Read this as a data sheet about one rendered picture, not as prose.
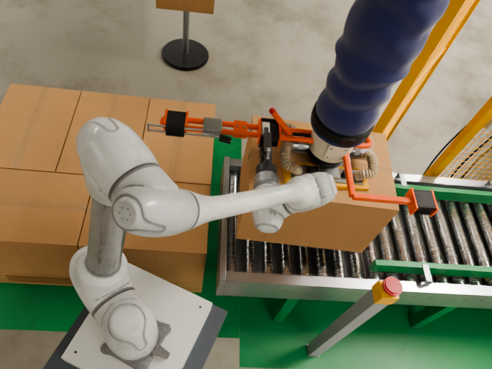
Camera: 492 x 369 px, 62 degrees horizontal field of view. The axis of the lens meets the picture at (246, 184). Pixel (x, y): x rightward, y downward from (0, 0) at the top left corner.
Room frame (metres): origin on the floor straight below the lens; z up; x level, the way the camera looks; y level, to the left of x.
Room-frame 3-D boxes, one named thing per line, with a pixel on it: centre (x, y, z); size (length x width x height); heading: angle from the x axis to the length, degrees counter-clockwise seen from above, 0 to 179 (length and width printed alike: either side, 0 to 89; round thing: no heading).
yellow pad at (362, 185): (1.02, -0.30, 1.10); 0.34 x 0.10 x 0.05; 101
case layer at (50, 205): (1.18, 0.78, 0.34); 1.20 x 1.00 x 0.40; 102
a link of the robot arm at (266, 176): (0.83, -0.07, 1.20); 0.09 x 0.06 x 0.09; 102
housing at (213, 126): (1.02, 0.17, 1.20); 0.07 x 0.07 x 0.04; 11
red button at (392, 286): (0.65, -0.60, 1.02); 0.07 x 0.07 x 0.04
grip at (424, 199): (0.91, -0.63, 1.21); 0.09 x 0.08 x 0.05; 11
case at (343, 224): (1.11, -0.28, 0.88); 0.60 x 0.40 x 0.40; 99
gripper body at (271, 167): (0.90, -0.05, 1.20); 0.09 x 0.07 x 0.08; 12
